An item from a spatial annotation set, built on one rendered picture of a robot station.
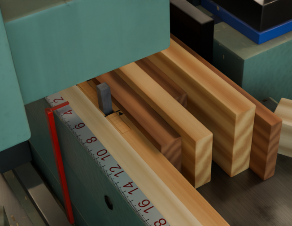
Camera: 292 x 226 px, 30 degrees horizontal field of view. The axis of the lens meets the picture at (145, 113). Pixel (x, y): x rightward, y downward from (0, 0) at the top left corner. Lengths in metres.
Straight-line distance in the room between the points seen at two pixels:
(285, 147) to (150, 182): 0.14
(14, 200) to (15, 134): 0.25
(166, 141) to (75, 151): 0.07
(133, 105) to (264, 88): 0.14
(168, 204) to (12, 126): 0.12
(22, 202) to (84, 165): 0.18
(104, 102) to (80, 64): 0.08
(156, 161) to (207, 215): 0.07
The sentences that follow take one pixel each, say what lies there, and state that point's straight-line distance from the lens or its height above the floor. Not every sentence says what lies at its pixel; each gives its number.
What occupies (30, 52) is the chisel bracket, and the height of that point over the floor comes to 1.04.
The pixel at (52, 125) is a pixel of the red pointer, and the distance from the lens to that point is 0.47.
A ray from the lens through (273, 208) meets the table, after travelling 0.46.
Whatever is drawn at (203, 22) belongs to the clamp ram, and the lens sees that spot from 0.49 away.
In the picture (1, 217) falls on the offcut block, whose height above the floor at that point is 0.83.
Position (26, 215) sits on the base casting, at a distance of 0.60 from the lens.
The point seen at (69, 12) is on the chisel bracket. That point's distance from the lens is 0.38.
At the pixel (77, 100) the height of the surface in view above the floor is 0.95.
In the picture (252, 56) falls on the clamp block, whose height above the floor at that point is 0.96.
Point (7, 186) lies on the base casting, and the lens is 0.63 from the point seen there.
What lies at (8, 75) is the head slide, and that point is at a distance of 0.34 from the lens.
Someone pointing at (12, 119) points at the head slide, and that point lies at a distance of 0.36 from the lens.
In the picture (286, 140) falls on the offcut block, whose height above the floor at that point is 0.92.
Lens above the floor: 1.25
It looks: 41 degrees down
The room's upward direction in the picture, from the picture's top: 3 degrees counter-clockwise
